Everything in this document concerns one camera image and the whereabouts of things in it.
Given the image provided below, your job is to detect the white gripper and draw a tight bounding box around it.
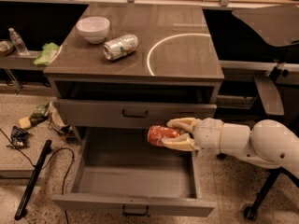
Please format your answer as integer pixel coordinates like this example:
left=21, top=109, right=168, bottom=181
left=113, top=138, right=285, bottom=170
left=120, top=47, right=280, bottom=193
left=162, top=118, right=223, bottom=155

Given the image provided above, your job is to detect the red coke can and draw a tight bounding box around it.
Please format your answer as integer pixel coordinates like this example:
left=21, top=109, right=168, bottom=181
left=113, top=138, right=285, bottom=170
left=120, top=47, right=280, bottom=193
left=148, top=126, right=185, bottom=147

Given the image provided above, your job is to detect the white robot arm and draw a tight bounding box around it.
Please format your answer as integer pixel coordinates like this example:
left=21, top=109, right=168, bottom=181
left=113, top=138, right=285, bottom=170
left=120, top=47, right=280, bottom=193
left=162, top=118, right=299, bottom=178

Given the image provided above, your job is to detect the open grey bottom drawer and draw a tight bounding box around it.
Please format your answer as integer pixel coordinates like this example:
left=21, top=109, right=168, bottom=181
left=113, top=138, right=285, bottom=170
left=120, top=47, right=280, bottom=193
left=52, top=128, right=215, bottom=217

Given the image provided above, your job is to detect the silver green soda can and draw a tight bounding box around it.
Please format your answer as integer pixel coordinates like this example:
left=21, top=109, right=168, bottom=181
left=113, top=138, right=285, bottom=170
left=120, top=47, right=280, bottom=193
left=104, top=35, right=139, bottom=61

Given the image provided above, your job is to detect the white bowl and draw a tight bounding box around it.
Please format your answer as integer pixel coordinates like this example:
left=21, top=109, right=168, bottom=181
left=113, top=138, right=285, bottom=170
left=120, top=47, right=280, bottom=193
left=76, top=16, right=110, bottom=44

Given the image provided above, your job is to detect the black office chair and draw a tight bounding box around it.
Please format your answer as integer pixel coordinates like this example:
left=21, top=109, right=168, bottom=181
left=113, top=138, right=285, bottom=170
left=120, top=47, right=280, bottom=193
left=232, top=6, right=299, bottom=221

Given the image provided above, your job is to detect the black bar on floor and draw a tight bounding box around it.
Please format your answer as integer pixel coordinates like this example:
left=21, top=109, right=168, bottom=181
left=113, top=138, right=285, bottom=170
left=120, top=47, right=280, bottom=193
left=14, top=140, right=51, bottom=220

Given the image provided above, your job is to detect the green snack bag on floor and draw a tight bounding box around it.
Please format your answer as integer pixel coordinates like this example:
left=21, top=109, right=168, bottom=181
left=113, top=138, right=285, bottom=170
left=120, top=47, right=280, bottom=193
left=29, top=103, right=50, bottom=126

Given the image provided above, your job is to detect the green chip bag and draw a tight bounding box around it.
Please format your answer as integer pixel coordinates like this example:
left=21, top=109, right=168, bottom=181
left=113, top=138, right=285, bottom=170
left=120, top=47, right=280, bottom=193
left=34, top=43, right=60, bottom=65

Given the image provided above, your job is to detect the yellow sponge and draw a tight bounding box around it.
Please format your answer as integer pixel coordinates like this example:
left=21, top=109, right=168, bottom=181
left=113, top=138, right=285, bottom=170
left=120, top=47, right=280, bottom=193
left=19, top=117, right=31, bottom=129

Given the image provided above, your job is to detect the blue snack bag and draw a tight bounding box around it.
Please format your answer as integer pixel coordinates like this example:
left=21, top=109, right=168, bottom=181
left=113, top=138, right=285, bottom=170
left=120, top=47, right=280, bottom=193
left=8, top=126, right=29, bottom=148

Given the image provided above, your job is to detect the clear water bottle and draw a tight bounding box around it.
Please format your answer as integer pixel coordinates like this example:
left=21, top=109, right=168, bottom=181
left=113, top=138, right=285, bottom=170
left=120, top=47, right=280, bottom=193
left=8, top=28, right=29, bottom=55

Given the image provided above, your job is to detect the brown bowl at left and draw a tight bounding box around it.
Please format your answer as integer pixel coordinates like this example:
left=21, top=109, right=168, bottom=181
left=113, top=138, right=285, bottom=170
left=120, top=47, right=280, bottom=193
left=0, top=40, right=14, bottom=57

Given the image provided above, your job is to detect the black floor cable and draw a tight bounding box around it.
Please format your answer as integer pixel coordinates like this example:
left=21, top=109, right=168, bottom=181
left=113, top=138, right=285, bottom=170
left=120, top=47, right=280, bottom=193
left=0, top=128, right=76, bottom=224

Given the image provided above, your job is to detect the wire basket on floor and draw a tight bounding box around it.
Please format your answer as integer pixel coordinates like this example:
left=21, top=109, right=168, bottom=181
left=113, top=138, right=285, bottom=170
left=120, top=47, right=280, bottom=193
left=48, top=109, right=77, bottom=144

